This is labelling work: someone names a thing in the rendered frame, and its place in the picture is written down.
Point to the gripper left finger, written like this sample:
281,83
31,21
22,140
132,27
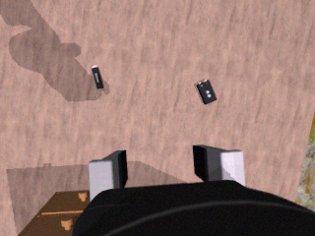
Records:
108,173

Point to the small brown wooden chest of drawers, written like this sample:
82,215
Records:
43,208

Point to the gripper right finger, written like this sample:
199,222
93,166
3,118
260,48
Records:
212,163

